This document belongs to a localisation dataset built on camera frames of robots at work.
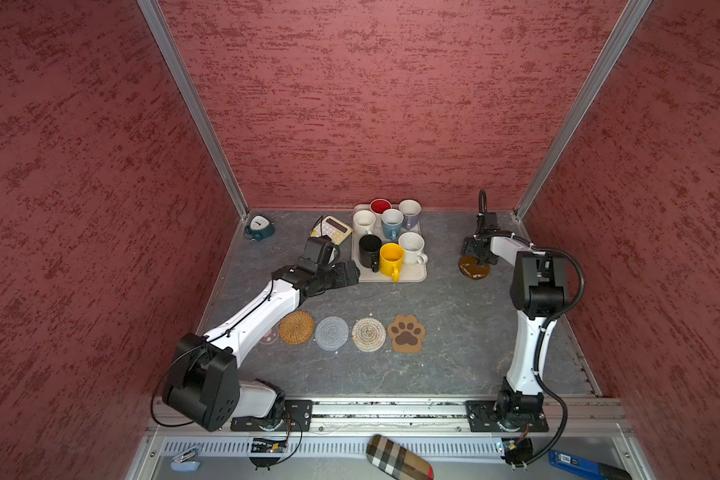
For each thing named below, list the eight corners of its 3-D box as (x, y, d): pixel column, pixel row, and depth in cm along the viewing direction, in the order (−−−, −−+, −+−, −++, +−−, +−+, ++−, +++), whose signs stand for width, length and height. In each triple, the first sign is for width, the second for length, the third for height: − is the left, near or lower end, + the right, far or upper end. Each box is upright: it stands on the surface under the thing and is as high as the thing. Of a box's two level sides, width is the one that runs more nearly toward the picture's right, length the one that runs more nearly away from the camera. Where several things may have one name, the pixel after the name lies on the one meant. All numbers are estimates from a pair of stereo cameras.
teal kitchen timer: (247, 241, 113) (243, 233, 109) (253, 223, 119) (250, 215, 115) (271, 241, 113) (268, 233, 109) (276, 224, 119) (273, 215, 115)
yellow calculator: (311, 236, 115) (310, 232, 113) (325, 218, 121) (325, 213, 119) (341, 248, 112) (341, 243, 110) (354, 228, 118) (354, 224, 116)
